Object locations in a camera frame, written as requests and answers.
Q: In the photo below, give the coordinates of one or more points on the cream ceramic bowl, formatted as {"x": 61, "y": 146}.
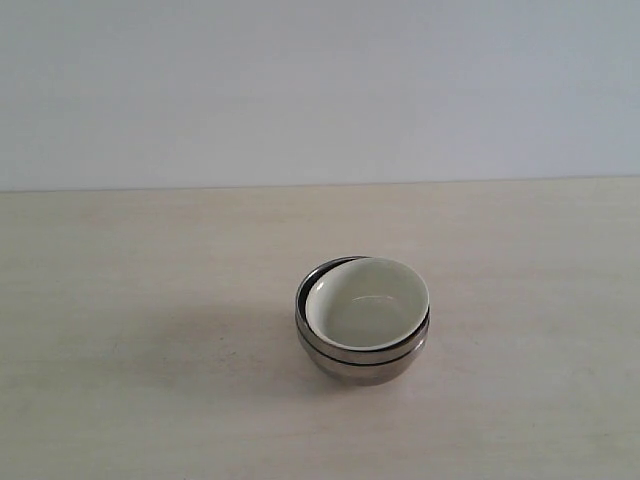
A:
{"x": 367, "y": 304}

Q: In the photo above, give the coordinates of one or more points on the smooth stainless steel bowl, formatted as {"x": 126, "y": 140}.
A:
{"x": 361, "y": 374}

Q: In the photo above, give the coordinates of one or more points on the ribbed stainless steel bowl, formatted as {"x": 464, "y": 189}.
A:
{"x": 354, "y": 357}

